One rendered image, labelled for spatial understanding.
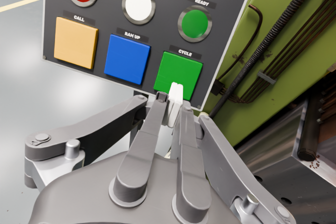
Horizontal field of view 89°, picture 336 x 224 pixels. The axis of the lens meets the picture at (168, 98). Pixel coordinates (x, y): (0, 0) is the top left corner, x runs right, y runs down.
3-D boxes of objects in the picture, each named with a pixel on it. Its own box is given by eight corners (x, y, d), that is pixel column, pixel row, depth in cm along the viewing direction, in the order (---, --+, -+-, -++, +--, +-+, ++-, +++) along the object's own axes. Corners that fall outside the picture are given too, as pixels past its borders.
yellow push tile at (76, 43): (90, 69, 33) (96, 29, 30) (53, 57, 33) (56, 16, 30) (95, 67, 35) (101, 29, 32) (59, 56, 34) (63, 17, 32)
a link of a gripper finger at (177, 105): (175, 101, 16) (182, 103, 16) (177, 83, 23) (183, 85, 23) (166, 127, 17) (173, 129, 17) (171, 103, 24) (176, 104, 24)
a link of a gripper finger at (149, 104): (159, 126, 16) (128, 117, 16) (165, 106, 20) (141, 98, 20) (164, 112, 15) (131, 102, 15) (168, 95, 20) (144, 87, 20)
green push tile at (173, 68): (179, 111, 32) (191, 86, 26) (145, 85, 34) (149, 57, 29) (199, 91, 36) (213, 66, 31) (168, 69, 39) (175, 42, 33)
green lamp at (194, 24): (196, 45, 29) (206, 21, 26) (175, 32, 30) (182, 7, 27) (205, 39, 31) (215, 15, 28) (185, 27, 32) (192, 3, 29)
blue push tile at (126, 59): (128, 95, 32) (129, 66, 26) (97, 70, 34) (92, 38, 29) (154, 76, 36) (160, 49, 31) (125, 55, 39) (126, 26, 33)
